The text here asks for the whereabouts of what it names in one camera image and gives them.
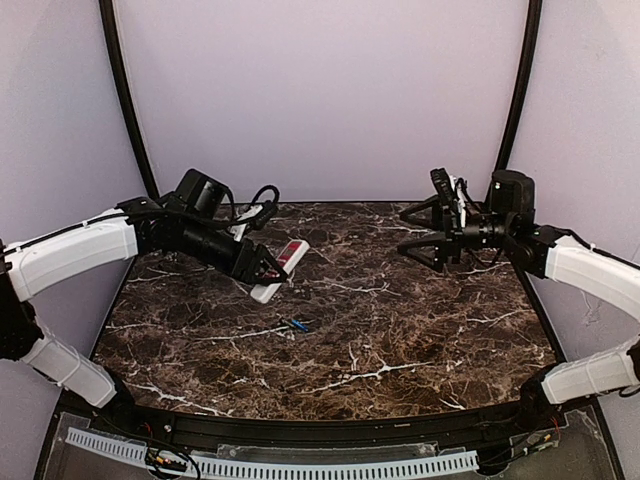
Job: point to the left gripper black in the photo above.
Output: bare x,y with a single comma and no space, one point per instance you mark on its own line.
242,259

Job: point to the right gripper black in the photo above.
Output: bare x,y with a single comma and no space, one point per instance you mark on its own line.
451,231

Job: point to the white red remote control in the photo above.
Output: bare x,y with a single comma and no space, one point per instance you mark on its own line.
287,260

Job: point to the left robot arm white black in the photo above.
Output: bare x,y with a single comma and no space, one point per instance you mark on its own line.
182,221

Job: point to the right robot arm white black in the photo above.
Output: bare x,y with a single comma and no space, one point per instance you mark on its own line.
506,222

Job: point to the blue battery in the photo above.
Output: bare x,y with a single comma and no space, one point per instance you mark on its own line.
300,326

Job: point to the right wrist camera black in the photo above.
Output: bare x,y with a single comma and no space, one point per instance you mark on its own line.
450,196

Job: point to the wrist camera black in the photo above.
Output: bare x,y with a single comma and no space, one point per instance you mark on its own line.
242,228
450,196

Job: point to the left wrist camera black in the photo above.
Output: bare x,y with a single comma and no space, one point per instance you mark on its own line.
242,228

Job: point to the left camera cable black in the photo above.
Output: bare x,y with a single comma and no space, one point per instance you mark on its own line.
260,197

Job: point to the black front rail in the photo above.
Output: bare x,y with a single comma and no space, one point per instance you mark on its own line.
483,427

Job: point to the right white cable duct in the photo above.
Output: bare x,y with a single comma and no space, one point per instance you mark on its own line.
419,468

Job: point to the white cable duct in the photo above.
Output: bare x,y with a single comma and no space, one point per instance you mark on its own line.
120,449
419,468

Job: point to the left white cable duct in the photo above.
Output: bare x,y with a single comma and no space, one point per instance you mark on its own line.
120,449

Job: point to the right black frame post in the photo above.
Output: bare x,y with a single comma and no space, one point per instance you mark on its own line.
525,65

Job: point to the black frame post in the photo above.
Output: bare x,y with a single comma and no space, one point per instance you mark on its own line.
121,82
525,65

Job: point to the left black frame post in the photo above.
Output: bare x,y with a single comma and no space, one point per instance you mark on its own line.
121,82

